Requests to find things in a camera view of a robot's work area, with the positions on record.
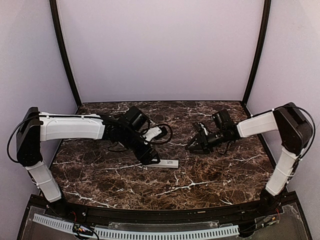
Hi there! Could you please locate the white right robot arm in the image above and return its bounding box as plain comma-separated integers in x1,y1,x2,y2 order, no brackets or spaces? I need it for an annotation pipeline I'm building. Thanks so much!
185,102,316,215

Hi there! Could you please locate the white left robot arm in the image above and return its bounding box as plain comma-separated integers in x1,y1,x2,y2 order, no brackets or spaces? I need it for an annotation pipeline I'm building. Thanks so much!
12,106,161,203

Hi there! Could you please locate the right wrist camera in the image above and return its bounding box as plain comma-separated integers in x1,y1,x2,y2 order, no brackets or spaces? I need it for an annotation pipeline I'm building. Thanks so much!
193,122,212,136

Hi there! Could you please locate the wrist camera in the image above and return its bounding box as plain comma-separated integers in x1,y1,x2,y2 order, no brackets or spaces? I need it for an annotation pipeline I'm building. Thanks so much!
142,126,168,142
193,122,212,136

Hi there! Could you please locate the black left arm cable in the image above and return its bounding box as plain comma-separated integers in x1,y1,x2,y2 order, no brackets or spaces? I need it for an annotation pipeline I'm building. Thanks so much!
107,117,174,153

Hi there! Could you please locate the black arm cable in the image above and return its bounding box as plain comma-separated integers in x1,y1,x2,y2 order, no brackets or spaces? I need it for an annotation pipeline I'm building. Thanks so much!
107,117,174,153
272,104,316,163

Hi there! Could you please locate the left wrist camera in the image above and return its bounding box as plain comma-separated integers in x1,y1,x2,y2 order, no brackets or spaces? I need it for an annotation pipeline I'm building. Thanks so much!
142,126,168,142

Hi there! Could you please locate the black front table rail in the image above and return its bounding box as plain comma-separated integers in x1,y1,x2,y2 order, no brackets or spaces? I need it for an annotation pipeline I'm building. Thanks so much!
62,202,266,227

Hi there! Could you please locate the grey slotted cable duct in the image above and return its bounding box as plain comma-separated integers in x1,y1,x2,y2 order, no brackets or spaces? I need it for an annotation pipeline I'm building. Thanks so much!
32,213,240,240

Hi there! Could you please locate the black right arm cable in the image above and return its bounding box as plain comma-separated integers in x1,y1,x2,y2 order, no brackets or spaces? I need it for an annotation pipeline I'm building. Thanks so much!
272,104,316,163

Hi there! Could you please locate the right black frame post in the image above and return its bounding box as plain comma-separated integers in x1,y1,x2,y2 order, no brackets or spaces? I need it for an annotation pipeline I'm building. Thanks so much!
242,0,272,106

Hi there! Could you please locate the black frame post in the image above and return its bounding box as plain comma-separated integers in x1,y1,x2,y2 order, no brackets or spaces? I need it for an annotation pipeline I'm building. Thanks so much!
49,0,82,108
242,0,272,106

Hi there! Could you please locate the left black frame post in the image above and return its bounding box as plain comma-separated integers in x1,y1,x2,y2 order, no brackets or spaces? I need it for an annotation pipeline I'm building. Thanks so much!
49,0,82,108

